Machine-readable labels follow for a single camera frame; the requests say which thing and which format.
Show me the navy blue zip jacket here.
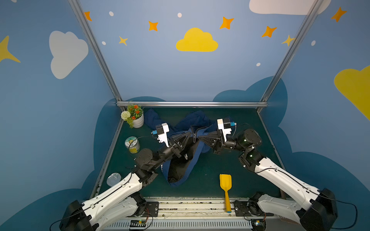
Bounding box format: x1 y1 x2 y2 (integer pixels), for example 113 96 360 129
136 109 217 187

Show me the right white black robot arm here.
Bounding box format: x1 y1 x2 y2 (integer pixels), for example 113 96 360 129
198 129 338 231

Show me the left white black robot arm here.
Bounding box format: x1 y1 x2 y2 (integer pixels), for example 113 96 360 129
58 132 196 231

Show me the yellow plastic toy shovel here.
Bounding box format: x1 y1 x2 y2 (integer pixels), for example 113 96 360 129
219 174 232 213

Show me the white pot with flowers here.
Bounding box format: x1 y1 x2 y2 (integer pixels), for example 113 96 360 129
120 105 144 129

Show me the left small circuit board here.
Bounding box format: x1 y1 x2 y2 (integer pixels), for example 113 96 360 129
128 219 147 231

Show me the small circuit board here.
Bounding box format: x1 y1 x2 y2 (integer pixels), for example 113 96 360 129
128 219 147 231
251 219 267 231

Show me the right small circuit board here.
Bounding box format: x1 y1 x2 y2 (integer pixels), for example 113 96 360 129
251 219 267 231

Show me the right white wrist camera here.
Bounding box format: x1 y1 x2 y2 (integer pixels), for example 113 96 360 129
217 118 237 142

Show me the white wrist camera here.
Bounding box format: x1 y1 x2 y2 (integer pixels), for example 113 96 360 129
217 118 237 142
151 123 169 148

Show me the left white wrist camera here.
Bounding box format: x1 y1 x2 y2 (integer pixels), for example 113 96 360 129
151 123 169 148

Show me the aluminium frame rail back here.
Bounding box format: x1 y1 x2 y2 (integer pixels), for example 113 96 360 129
116 101 268 108

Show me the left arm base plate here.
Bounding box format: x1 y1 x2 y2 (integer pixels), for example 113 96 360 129
134 202 159 217

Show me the front aluminium rail bench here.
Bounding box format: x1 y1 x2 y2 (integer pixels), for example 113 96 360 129
72 197 321 231

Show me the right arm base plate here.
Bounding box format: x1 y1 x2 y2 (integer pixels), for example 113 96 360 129
234 200 274 217

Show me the aluminium frame post right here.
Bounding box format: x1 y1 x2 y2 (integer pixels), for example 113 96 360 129
260 0 324 104

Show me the aluminium frame post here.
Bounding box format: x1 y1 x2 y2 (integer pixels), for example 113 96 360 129
260 0 324 104
68 0 122 102

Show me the aluminium frame post left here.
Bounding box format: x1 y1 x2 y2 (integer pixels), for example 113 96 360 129
68 0 122 102

